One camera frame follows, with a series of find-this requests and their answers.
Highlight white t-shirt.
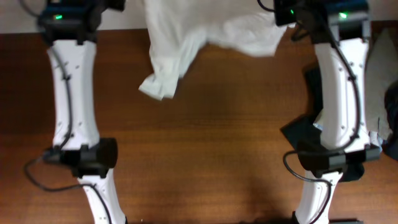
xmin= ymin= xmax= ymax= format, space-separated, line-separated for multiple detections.
xmin=139 ymin=0 xmax=288 ymax=100

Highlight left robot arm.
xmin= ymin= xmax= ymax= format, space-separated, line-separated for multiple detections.
xmin=37 ymin=0 xmax=127 ymax=224

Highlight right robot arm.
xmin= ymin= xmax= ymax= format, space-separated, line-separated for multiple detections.
xmin=274 ymin=0 xmax=380 ymax=223

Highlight grey beige garment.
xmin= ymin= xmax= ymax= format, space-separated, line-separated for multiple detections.
xmin=365 ymin=29 xmax=397 ymax=140

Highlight dark navy garment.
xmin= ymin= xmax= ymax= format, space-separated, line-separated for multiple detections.
xmin=383 ymin=87 xmax=397 ymax=160

